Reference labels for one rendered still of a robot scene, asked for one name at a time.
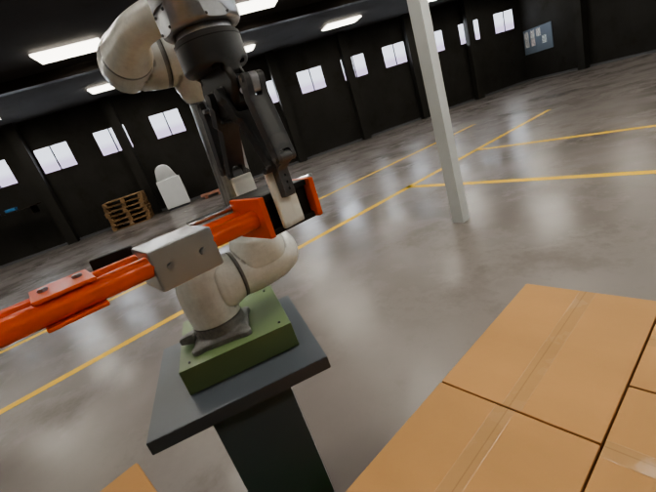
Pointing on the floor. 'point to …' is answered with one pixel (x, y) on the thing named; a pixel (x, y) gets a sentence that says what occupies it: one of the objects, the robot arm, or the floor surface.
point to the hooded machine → (171, 187)
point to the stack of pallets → (128, 211)
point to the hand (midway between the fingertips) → (267, 204)
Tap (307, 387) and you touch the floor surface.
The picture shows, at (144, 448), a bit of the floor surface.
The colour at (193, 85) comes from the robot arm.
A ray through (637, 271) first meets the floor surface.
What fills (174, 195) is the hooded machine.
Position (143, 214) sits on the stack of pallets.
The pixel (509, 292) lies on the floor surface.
